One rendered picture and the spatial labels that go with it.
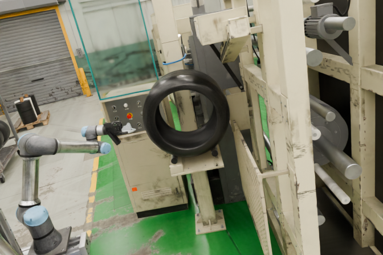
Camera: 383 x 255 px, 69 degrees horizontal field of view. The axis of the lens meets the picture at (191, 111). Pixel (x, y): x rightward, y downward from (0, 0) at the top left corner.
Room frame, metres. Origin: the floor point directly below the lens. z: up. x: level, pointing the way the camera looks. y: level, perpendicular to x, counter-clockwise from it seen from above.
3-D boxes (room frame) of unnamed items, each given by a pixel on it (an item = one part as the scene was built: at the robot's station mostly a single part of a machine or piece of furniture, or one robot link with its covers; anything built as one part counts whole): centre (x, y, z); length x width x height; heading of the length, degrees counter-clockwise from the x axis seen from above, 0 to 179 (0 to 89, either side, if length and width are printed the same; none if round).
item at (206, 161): (1.89, 0.04, 0.80); 0.37 x 0.36 x 0.02; 87
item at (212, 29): (1.74, -0.25, 1.71); 0.61 x 0.25 x 0.15; 177
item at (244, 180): (1.64, -0.28, 0.65); 0.90 x 0.02 x 0.70; 177
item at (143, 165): (2.58, 0.49, 0.63); 0.56 x 0.41 x 1.27; 87
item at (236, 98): (2.09, -0.35, 1.05); 0.20 x 0.15 x 0.30; 177
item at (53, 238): (1.37, 0.97, 0.77); 0.15 x 0.15 x 0.10
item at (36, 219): (1.38, 0.98, 0.88); 0.13 x 0.12 x 0.14; 46
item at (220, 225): (2.14, 0.04, 0.02); 0.27 x 0.27 x 0.04; 87
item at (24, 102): (7.37, 4.24, 0.38); 1.20 x 0.80 x 0.76; 20
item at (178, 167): (1.89, 0.18, 0.83); 0.36 x 0.09 x 0.06; 177
